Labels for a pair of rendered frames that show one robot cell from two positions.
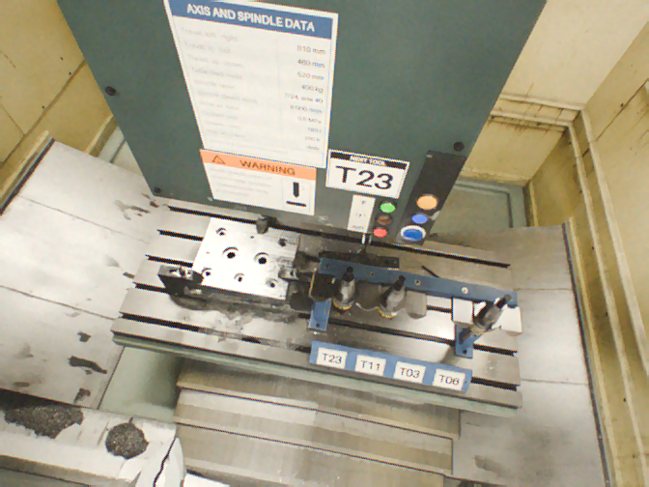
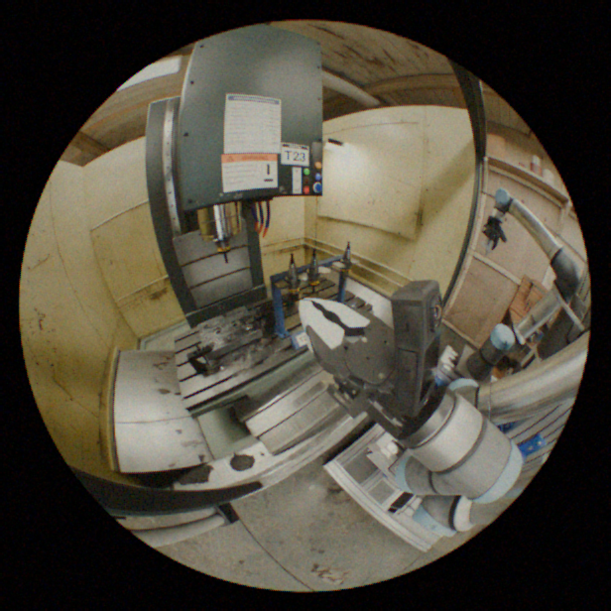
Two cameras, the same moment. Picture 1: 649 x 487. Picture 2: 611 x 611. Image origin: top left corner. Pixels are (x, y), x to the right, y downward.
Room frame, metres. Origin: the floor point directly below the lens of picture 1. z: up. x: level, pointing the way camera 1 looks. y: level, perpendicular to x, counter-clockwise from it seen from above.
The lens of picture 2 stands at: (-0.10, 0.31, 1.55)
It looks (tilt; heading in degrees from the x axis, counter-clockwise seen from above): 37 degrees down; 319
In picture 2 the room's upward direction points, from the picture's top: straight up
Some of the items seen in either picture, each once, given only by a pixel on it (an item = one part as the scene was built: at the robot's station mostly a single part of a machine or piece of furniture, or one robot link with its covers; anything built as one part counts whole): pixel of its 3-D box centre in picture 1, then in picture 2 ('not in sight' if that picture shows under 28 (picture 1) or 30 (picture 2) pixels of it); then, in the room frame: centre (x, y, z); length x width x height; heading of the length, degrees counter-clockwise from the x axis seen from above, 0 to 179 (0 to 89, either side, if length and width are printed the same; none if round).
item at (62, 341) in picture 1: (95, 264); (159, 394); (0.62, 0.81, 0.75); 0.89 x 0.67 x 0.26; 175
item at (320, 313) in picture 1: (322, 295); (278, 309); (0.46, -0.01, 1.05); 0.10 x 0.05 x 0.30; 175
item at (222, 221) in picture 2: not in sight; (219, 220); (0.57, 0.15, 1.48); 0.16 x 0.16 x 0.12
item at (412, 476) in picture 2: not in sight; (434, 462); (-0.26, 0.20, 1.29); 0.11 x 0.08 x 0.11; 90
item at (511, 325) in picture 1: (510, 321); not in sight; (0.37, -0.44, 1.21); 0.07 x 0.05 x 0.01; 175
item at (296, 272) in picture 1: (300, 279); (260, 319); (0.53, 0.06, 0.97); 0.13 x 0.03 x 0.15; 85
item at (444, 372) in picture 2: not in sight; (466, 379); (-0.47, -0.41, 0.95); 0.40 x 0.13 x 0.09; 172
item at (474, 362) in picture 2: not in sight; (483, 361); (-0.47, -0.41, 1.09); 0.15 x 0.15 x 0.10
